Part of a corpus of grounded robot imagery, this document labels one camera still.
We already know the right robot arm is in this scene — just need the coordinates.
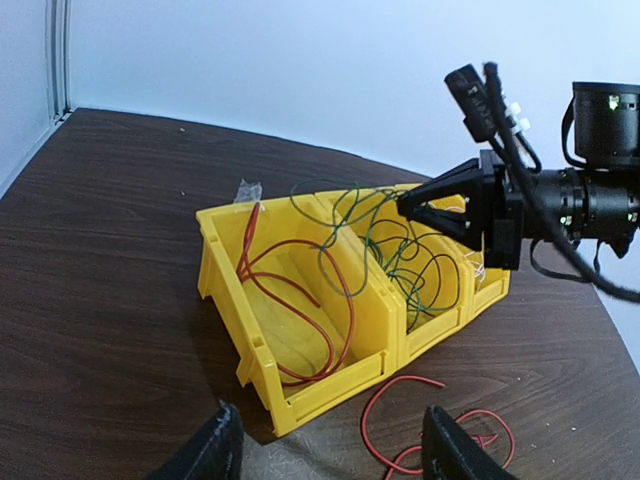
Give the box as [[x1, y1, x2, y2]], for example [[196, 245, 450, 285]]
[[397, 82, 639, 270]]

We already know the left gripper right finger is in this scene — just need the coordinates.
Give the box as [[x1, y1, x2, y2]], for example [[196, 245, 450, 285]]
[[421, 405, 516, 480]]

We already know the green cable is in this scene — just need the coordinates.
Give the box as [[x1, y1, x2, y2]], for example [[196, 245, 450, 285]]
[[289, 178, 426, 299], [364, 199, 466, 331]]

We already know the long white cable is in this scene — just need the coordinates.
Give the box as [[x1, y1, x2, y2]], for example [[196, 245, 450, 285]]
[[464, 249, 489, 291]]

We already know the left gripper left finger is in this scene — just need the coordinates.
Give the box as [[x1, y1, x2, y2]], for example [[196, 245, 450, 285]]
[[146, 401, 244, 479]]

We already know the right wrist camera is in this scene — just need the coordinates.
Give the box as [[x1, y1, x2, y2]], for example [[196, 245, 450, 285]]
[[444, 62, 526, 147]]

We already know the right camera black cable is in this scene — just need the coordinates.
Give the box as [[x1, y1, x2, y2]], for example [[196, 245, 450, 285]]
[[481, 60, 640, 304]]

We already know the left aluminium frame post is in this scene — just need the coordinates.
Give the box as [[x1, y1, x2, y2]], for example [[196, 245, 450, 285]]
[[45, 0, 71, 125]]

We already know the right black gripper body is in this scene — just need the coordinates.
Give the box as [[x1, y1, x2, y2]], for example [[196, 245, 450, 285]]
[[478, 150, 524, 271]]

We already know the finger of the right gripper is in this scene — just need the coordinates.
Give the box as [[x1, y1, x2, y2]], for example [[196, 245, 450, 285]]
[[397, 158, 484, 210], [397, 200, 482, 250]]

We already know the red cable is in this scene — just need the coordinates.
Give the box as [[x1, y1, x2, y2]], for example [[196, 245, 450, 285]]
[[360, 374, 517, 480], [237, 201, 357, 386]]

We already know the yellow three-compartment bin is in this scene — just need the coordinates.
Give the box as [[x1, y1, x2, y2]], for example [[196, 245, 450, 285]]
[[196, 184, 510, 437]]

